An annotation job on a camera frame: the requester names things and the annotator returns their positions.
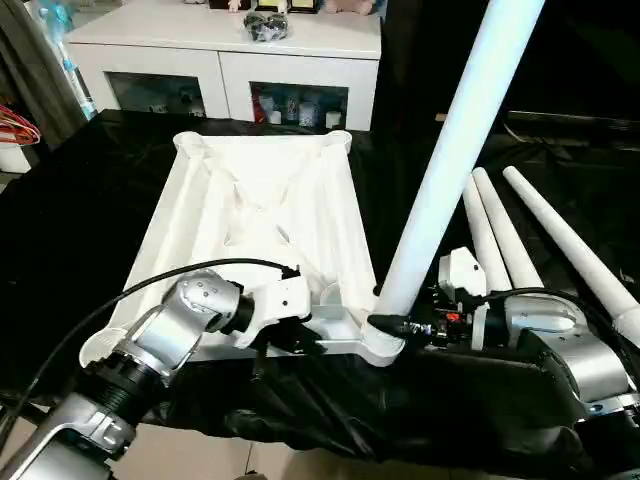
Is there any white plastic table leg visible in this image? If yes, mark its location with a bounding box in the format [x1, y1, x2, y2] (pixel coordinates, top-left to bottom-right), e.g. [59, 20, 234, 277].
[502, 166, 640, 347]
[462, 175, 512, 292]
[472, 167, 545, 290]
[369, 0, 547, 324]

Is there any white plastic table top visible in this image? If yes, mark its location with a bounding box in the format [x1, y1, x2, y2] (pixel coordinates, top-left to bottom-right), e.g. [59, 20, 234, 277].
[79, 128, 409, 369]

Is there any black glossy mat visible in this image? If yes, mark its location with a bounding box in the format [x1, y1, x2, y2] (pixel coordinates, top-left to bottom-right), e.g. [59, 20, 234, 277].
[0, 107, 640, 476]

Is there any white cabinet with glass doors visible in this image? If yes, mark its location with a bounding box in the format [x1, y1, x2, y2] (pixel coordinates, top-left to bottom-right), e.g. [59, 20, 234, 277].
[63, 0, 383, 132]

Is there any red patterned cloth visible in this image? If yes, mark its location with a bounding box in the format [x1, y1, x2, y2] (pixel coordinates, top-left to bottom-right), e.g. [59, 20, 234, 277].
[0, 103, 42, 147]

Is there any blue and clear plastic wrap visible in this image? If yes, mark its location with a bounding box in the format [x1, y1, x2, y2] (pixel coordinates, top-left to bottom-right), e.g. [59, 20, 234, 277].
[37, 0, 99, 122]

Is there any grey curtain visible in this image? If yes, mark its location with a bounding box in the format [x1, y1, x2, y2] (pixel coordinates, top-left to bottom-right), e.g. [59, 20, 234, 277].
[0, 0, 86, 147]

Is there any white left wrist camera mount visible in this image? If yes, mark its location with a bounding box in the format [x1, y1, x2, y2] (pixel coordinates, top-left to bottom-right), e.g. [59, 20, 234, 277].
[229, 272, 314, 351]

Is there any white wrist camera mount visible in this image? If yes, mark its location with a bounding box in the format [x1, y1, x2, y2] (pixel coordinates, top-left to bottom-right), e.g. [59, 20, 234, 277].
[229, 272, 314, 351]
[436, 247, 490, 352]

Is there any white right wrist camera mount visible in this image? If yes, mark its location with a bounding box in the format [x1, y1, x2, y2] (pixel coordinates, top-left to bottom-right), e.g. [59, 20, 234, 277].
[436, 247, 490, 352]

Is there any black left wrist camera cable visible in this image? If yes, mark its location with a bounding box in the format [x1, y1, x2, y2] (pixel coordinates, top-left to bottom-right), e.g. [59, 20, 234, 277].
[0, 257, 302, 451]

